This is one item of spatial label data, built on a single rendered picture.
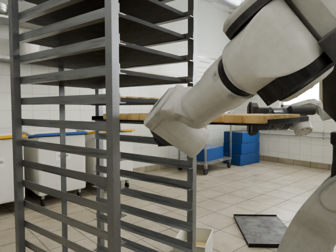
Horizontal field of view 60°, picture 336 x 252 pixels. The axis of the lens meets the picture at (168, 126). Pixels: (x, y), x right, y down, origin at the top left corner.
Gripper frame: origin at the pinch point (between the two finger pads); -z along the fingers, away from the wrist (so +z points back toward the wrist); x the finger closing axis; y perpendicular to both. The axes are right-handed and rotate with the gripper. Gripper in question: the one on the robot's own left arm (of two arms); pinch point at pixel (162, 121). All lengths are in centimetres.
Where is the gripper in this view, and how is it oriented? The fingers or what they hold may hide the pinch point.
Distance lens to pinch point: 80.2
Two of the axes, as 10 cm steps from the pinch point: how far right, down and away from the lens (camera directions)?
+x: 0.0, -10.0, -0.6
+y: -9.9, 0.1, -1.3
